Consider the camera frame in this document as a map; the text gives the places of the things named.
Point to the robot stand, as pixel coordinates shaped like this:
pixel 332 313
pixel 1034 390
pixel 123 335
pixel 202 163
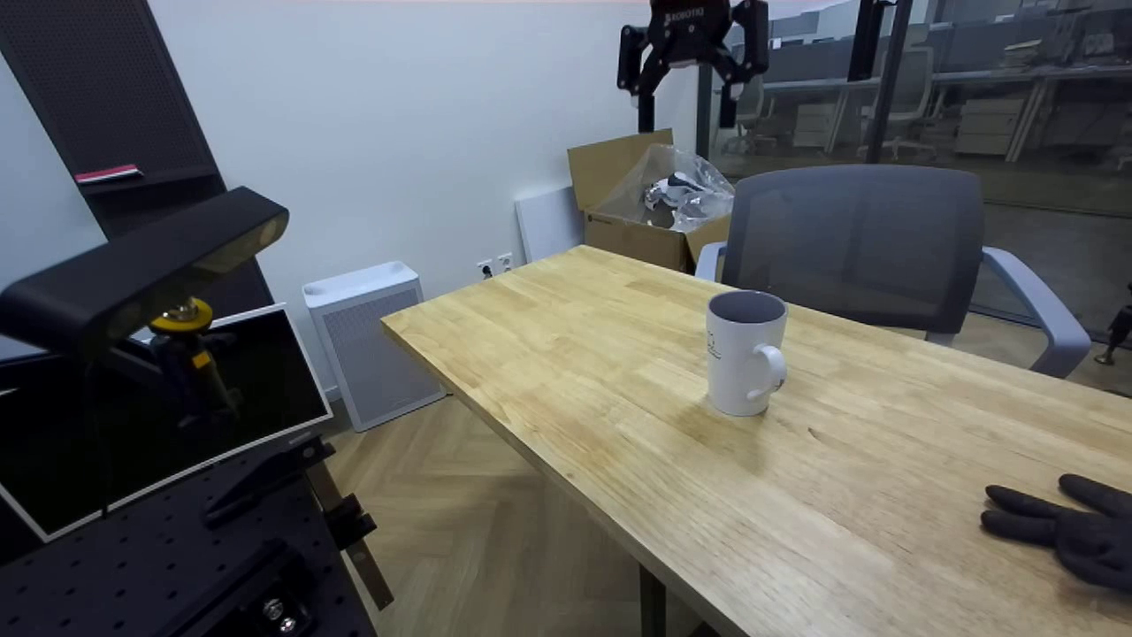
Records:
pixel 133 566

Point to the white office chair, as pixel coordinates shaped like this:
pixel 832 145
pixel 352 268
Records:
pixel 911 84

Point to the white air purifier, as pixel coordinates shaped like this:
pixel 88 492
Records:
pixel 371 354

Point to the person's hand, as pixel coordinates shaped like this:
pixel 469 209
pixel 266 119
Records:
pixel 1083 535

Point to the red and white eraser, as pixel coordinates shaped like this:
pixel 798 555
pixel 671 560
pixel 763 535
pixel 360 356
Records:
pixel 108 173

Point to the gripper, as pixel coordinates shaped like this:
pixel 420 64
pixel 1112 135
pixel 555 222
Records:
pixel 690 31

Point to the camera on mount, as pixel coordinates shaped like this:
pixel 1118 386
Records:
pixel 133 265

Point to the row of desks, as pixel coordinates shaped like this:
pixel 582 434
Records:
pixel 1017 75

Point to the monitor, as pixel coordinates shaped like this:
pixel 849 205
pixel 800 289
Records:
pixel 265 380

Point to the drawer cabinet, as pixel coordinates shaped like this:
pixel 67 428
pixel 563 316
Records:
pixel 989 128
pixel 814 126

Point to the white mug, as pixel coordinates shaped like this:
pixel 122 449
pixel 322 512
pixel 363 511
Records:
pixel 738 363

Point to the white flat panel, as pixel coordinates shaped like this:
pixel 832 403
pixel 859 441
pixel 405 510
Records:
pixel 548 226

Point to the grey office chair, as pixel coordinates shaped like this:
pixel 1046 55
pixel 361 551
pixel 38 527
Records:
pixel 858 243

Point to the cardboard box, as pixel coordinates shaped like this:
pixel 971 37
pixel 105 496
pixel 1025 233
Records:
pixel 619 232

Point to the clear plastic bag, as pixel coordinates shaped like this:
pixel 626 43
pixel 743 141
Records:
pixel 685 190

